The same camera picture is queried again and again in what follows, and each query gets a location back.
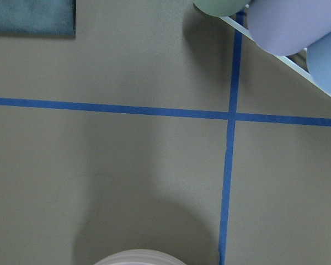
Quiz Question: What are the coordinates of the white ribbed plate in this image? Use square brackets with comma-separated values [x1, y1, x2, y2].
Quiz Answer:
[95, 249, 185, 265]

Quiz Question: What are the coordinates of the green pastel cup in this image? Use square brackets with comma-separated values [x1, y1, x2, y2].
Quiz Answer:
[193, 0, 251, 17]

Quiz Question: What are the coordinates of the white cup rack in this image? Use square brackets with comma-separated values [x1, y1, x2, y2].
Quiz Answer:
[221, 4, 326, 94]

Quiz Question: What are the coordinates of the lilac pastel cup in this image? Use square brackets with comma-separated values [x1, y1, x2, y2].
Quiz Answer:
[247, 0, 331, 56]

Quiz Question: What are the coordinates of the folded grey cloth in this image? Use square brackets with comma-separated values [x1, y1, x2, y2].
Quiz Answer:
[0, 0, 76, 36]

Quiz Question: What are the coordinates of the blue pastel cup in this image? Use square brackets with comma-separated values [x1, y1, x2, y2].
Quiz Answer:
[307, 32, 331, 97]

